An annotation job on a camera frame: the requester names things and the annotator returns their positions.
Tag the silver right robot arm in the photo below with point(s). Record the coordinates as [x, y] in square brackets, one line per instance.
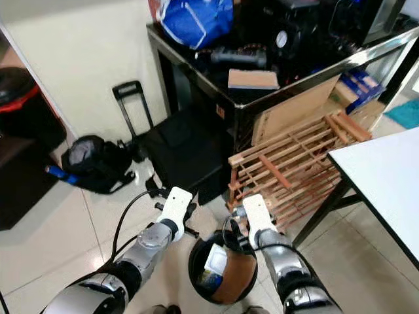
[288, 261]

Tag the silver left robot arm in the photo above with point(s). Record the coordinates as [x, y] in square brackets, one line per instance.
[144, 245]

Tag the white paper trash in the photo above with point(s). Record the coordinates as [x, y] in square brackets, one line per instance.
[215, 261]

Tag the black round rubbish bin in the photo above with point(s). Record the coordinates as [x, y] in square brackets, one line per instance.
[192, 268]

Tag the black bin with red band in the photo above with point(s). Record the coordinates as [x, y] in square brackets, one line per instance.
[19, 111]

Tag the black trolley case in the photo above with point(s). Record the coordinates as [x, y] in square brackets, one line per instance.
[183, 150]

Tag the wooden slatted rack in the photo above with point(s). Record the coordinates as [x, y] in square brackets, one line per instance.
[288, 160]

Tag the black backpack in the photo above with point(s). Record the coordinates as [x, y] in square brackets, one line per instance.
[95, 160]

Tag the black table with chrome edge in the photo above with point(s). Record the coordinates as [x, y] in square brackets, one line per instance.
[226, 88]

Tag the blue bottle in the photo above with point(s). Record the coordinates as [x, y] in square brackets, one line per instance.
[62, 174]

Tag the brown cardboard sheet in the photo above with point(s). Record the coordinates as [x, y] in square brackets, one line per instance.
[291, 111]

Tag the flat brown box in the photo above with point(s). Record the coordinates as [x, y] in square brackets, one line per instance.
[253, 78]

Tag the white table with black legs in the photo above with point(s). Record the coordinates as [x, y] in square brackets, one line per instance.
[386, 170]

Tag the black cylindrical tool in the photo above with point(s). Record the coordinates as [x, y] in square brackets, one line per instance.
[239, 57]

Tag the dark brown cabinet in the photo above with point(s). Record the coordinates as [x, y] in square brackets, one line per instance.
[16, 190]

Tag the black machine with gauge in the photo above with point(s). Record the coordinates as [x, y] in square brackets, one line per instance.
[291, 55]

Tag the blue fabric bag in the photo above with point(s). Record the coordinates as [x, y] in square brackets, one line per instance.
[193, 23]

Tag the blue cardboard box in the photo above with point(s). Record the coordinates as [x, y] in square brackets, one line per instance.
[363, 85]

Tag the teal floor mat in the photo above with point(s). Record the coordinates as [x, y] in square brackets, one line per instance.
[406, 112]

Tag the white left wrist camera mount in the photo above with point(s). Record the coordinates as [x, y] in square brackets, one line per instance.
[175, 206]

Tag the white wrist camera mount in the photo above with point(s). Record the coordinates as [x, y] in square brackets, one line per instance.
[258, 216]
[175, 206]

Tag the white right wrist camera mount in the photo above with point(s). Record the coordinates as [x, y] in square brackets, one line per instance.
[258, 216]

